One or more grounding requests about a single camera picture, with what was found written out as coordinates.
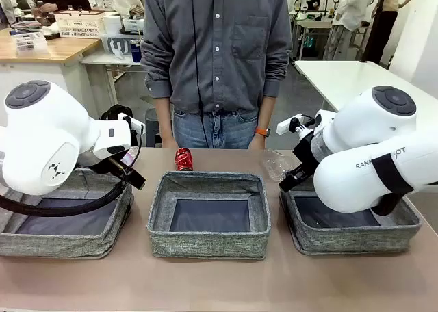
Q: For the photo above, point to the person's right hand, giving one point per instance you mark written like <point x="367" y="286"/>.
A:
<point x="168" y="143"/>

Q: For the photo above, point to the white cylindrical tub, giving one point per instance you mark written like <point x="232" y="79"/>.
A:
<point x="112" y="24"/>

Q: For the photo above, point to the white slatted crate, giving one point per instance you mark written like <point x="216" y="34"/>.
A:
<point x="80" y="24"/>

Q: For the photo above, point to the large clear plastic bottle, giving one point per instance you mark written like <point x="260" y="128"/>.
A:
<point x="273" y="165"/>

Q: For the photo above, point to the person's left hand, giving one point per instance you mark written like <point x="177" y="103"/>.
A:
<point x="256" y="142"/>

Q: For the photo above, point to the small white mesh basket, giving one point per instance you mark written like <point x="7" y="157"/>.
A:
<point x="131" y="24"/>

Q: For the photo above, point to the person's right forearm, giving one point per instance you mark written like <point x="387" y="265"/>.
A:
<point x="163" y="117"/>

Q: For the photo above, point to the crushed red drink can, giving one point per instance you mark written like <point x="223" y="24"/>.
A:
<point x="183" y="159"/>

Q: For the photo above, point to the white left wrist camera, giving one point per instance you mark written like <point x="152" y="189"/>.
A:
<point x="131" y="122"/>

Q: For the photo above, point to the person's left forearm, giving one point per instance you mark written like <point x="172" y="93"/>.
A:
<point x="265" y="112"/>

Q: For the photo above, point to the clear storage box with print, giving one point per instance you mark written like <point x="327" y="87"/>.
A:
<point x="118" y="45"/>

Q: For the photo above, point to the large white table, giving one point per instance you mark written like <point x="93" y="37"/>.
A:
<point x="342" y="76"/>

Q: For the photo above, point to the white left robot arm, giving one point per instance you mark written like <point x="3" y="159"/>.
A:
<point x="41" y="137"/>

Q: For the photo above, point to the clear organiser box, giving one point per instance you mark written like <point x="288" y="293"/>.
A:
<point x="27" y="41"/>

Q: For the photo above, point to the grey fabric basket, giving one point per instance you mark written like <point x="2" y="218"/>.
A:
<point x="51" y="243"/>
<point x="342" y="240"/>
<point x="205" y="245"/>

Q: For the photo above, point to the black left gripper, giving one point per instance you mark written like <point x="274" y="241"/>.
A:
<point x="106" y="166"/>

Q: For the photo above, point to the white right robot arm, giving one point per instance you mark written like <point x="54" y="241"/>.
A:
<point x="359" y="144"/>

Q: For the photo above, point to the white background workbench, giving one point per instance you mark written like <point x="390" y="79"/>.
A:
<point x="311" y="28"/>

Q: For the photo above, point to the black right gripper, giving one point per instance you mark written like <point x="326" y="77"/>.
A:
<point x="308" y="153"/>

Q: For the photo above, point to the dark blue can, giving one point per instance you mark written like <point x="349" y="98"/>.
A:
<point x="135" y="52"/>

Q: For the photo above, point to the mannequin in black trousers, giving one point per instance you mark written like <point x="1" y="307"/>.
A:
<point x="383" y="28"/>

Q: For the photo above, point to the black backpack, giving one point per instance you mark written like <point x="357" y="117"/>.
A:
<point x="114" y="112"/>

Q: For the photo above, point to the small white desk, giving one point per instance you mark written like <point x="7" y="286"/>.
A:
<point x="102" y="59"/>

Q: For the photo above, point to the orange wrist band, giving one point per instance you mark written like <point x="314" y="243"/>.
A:
<point x="262" y="131"/>

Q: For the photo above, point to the person in grey shirt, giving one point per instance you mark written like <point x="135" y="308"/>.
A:
<point x="222" y="52"/>

